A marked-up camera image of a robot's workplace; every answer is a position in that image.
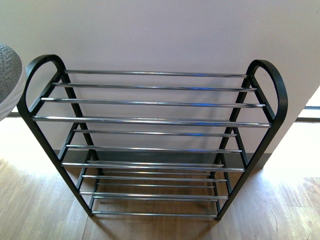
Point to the grey knit sneaker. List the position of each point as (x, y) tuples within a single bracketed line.
[(12, 80)]

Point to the black metal shoe rack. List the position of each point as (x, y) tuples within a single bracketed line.
[(153, 143)]

